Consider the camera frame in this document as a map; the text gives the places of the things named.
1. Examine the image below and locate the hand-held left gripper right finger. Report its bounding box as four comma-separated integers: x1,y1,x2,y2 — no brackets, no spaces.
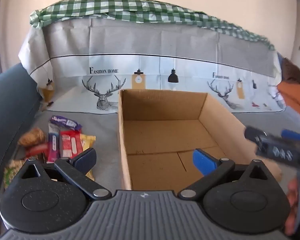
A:
177,149,274,201

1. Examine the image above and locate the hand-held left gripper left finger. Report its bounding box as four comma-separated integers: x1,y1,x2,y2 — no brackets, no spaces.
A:
15,148,112,201

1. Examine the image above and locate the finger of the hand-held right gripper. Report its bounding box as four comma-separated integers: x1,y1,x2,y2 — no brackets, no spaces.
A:
281,129,300,144
244,127,265,143

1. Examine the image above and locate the yellow snack packet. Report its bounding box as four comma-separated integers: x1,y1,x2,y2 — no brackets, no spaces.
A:
80,134,96,180

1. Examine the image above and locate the large red snack packet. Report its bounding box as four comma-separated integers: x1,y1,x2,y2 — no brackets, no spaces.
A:
60,131,82,159

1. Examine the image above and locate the pink purple tube packet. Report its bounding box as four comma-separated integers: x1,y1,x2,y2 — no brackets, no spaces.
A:
48,124,61,163

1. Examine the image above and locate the purple snack packet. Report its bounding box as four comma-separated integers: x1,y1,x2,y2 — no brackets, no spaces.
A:
50,116,82,130

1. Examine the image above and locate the cardboard box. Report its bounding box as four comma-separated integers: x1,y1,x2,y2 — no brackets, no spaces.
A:
117,89,283,190

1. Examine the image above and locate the small red snack packet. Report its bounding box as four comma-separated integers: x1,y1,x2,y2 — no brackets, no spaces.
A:
25,142,49,157

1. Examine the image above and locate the brown snack packet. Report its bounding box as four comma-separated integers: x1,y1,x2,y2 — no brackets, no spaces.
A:
18,127,46,147

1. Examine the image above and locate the golden green snack packet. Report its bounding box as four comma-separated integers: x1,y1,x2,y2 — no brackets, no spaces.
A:
4,159,28,188

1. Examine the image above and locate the person's right hand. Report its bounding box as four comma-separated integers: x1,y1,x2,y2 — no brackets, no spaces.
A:
285,179,300,235

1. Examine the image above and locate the orange cloth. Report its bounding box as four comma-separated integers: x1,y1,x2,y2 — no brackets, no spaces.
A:
277,80,300,123

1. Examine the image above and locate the brown cushion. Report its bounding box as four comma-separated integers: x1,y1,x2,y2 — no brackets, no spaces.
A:
281,57,300,88

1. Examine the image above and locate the blue pillow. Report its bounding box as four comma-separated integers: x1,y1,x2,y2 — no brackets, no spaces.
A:
277,52,284,76

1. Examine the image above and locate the grey deer printed sofa cover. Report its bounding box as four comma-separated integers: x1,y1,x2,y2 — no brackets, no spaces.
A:
0,17,300,195

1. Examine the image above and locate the green checked cloth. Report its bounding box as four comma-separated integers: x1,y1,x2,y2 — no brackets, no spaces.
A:
30,0,275,50

